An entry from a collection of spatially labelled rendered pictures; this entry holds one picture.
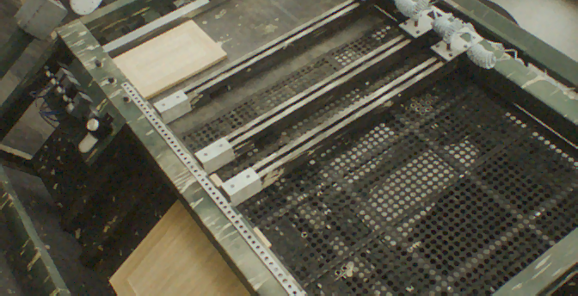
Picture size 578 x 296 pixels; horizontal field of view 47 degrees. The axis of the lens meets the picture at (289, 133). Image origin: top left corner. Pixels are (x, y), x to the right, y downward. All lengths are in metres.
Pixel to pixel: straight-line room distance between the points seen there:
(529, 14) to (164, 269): 5.96
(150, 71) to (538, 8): 5.66
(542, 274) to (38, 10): 2.19
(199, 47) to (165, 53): 0.15
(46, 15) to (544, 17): 5.85
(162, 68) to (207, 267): 0.88
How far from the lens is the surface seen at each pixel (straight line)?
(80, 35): 3.14
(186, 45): 2.97
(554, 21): 7.79
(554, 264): 2.19
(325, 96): 2.58
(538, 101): 2.55
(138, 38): 3.05
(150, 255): 2.72
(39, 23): 3.05
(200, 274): 2.54
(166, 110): 2.62
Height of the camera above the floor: 1.44
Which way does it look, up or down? 6 degrees down
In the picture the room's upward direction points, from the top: 41 degrees clockwise
